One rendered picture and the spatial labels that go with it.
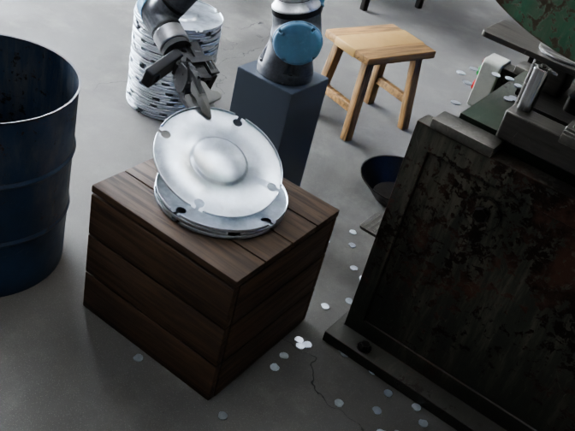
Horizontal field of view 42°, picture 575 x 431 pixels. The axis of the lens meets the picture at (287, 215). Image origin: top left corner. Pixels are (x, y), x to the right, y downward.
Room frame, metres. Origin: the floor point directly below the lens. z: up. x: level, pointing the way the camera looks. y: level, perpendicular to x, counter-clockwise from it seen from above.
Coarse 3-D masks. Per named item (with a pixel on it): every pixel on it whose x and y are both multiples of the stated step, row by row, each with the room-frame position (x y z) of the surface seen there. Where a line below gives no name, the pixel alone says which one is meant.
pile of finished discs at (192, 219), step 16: (160, 192) 1.28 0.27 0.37; (176, 208) 1.24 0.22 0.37; (192, 208) 1.25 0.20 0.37; (272, 208) 1.33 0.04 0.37; (192, 224) 1.20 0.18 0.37; (208, 224) 1.21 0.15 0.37; (224, 224) 1.23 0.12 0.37; (240, 224) 1.24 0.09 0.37; (256, 224) 1.26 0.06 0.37; (272, 224) 1.28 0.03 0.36
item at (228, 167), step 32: (160, 128) 1.37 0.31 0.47; (192, 128) 1.41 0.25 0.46; (224, 128) 1.45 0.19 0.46; (256, 128) 1.49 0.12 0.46; (160, 160) 1.30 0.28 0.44; (192, 160) 1.33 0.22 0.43; (224, 160) 1.36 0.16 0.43; (256, 160) 1.41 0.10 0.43; (192, 192) 1.26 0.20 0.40; (224, 192) 1.29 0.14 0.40; (256, 192) 1.33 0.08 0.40
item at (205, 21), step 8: (136, 8) 2.28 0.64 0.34; (192, 8) 2.42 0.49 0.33; (200, 8) 2.44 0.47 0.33; (208, 8) 2.46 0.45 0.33; (184, 16) 2.32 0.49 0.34; (192, 16) 2.33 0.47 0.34; (200, 16) 2.37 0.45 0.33; (208, 16) 2.38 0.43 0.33; (216, 16) 2.40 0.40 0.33; (184, 24) 2.27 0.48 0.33; (192, 24) 2.28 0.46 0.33; (200, 24) 2.30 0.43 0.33; (208, 24) 2.32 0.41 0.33; (216, 24) 2.34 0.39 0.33
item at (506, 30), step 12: (504, 24) 1.66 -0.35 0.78; (516, 24) 1.68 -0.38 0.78; (492, 36) 1.57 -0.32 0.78; (504, 36) 1.58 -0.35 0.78; (516, 36) 1.60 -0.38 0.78; (528, 36) 1.62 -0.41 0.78; (516, 48) 1.54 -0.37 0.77; (528, 48) 1.54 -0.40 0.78; (540, 48) 1.56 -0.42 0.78; (540, 60) 1.52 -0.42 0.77; (552, 60) 1.51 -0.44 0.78; (564, 60) 1.51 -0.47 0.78; (528, 72) 1.55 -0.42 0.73; (564, 72) 1.51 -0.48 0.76; (552, 84) 1.52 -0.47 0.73; (564, 84) 1.52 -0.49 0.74
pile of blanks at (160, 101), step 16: (144, 32) 2.23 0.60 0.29; (192, 32) 2.23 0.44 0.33; (208, 32) 2.27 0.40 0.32; (144, 48) 2.24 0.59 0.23; (208, 48) 2.28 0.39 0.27; (144, 64) 2.23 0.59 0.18; (128, 80) 2.29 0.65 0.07; (160, 80) 2.20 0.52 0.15; (128, 96) 2.26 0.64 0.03; (144, 96) 2.22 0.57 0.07; (160, 96) 2.20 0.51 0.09; (176, 96) 2.22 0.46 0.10; (144, 112) 2.21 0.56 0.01; (160, 112) 2.21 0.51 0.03
